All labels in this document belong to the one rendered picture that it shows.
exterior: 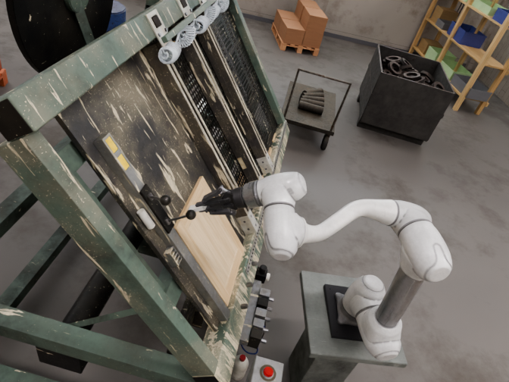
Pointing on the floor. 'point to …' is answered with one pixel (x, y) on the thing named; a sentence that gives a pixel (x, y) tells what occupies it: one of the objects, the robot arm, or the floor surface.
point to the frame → (77, 312)
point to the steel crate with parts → (403, 95)
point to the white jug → (239, 367)
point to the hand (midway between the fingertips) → (197, 208)
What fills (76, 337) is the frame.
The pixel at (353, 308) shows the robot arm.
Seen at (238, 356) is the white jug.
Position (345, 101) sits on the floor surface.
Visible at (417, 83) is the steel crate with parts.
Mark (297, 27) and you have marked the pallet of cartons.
